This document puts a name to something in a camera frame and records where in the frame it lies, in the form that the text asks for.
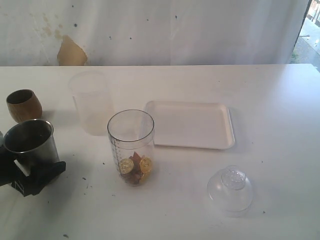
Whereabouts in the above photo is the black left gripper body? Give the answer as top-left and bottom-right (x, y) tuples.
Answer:
(0, 145), (17, 186)

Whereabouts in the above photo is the stainless steel cup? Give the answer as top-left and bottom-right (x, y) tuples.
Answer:
(3, 119), (60, 168)

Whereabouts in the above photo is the brown wooden cup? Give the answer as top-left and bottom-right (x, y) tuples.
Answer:
(6, 89), (43, 123)

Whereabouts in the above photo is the clear plastic shaker cup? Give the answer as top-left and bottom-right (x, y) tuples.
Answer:
(106, 109), (155, 186)

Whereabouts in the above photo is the clear dome shaker lid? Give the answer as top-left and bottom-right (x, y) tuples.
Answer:
(206, 165), (254, 217)

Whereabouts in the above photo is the translucent white plastic cup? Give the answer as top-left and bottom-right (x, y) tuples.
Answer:
(68, 70), (115, 136)

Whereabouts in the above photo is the white rectangular plastic tray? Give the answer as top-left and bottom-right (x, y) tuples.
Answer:
(144, 101), (235, 150)

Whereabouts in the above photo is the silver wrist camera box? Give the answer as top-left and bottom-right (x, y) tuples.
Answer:
(0, 131), (4, 148)

